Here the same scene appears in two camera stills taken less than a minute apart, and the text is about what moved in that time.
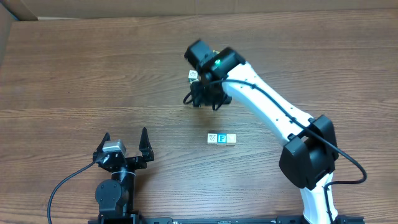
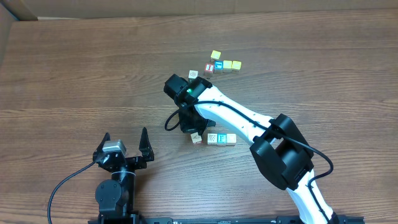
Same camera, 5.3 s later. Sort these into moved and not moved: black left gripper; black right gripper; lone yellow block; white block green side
Moved: black right gripper
Not moved: black left gripper; lone yellow block; white block green side
